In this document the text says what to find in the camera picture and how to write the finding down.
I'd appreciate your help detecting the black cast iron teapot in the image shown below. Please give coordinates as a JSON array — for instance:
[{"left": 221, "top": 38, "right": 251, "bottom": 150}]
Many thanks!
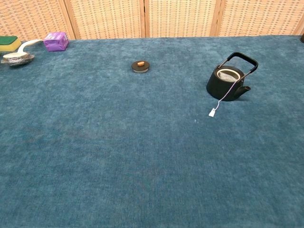
[{"left": 206, "top": 52, "right": 259, "bottom": 102}]

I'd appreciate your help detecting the pyramid tea bag with string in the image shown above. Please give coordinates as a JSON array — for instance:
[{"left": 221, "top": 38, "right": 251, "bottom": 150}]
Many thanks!
[{"left": 208, "top": 70, "right": 239, "bottom": 118}]

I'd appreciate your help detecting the black teapot lid wooden knob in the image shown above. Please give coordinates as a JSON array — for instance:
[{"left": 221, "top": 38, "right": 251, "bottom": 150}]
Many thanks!
[{"left": 131, "top": 60, "right": 151, "bottom": 74}]

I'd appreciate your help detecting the blue velvet tablecloth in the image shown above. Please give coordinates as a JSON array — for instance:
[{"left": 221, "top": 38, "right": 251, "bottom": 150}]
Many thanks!
[{"left": 0, "top": 35, "right": 304, "bottom": 228}]

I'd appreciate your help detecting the woven rattan folding screen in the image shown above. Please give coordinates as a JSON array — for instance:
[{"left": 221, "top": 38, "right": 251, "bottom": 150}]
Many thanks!
[{"left": 0, "top": 0, "right": 304, "bottom": 41}]

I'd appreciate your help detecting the purple paper-wrapped box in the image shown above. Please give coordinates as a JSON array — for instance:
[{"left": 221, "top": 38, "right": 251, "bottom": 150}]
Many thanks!
[{"left": 43, "top": 31, "right": 70, "bottom": 52}]

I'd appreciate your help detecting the white ceramic spoon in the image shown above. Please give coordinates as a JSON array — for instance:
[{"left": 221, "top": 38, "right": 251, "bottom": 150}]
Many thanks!
[{"left": 9, "top": 39, "right": 44, "bottom": 57}]

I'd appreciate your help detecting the yellow green sponge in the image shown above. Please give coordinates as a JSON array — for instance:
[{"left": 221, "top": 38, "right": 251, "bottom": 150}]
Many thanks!
[{"left": 0, "top": 36, "right": 22, "bottom": 52}]

